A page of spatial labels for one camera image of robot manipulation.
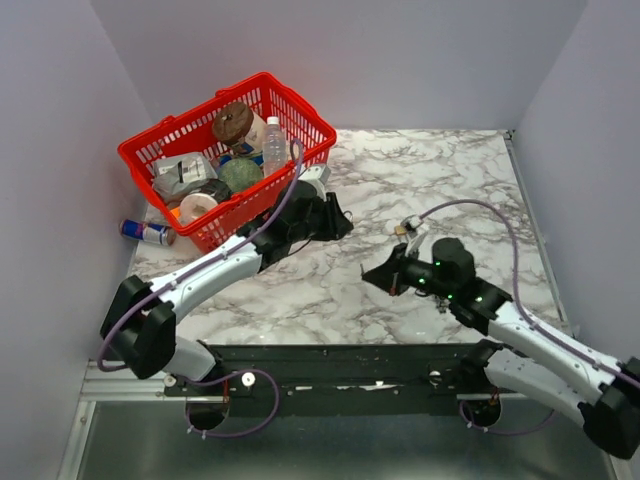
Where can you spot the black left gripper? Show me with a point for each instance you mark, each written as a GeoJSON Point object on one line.
{"type": "Point", "coordinates": [337, 225]}

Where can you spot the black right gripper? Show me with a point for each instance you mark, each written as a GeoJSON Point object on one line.
{"type": "Point", "coordinates": [383, 274]}

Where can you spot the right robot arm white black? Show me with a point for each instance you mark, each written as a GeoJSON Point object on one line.
{"type": "Point", "coordinates": [597, 391]}

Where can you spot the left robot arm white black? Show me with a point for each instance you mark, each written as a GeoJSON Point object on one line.
{"type": "Point", "coordinates": [140, 325]}

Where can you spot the clear plastic water bottle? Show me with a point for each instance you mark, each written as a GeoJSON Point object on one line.
{"type": "Point", "coordinates": [274, 150]}

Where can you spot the green round ball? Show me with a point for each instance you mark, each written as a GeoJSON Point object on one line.
{"type": "Point", "coordinates": [240, 174]}

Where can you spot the red plastic basket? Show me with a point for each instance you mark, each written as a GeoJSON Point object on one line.
{"type": "Point", "coordinates": [192, 131]}

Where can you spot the brown lid paper cup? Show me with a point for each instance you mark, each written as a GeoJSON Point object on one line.
{"type": "Point", "coordinates": [241, 129]}

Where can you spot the white tape roll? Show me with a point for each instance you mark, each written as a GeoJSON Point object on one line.
{"type": "Point", "coordinates": [195, 206]}

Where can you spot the grey foil snack bag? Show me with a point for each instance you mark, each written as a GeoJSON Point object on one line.
{"type": "Point", "coordinates": [175, 176]}

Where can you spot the red bull can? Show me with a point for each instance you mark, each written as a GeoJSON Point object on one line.
{"type": "Point", "coordinates": [153, 233]}

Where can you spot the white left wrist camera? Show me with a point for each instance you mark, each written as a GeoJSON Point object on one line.
{"type": "Point", "coordinates": [318, 173]}

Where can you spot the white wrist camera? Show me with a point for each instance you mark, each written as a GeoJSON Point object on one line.
{"type": "Point", "coordinates": [318, 173]}
{"type": "Point", "coordinates": [414, 232]}

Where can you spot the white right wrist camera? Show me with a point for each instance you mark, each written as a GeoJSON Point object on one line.
{"type": "Point", "coordinates": [414, 232]}

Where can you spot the key with robot keychain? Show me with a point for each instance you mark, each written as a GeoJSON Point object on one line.
{"type": "Point", "coordinates": [442, 305]}

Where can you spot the black mounting base rail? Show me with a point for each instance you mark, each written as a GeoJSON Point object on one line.
{"type": "Point", "coordinates": [350, 380]}

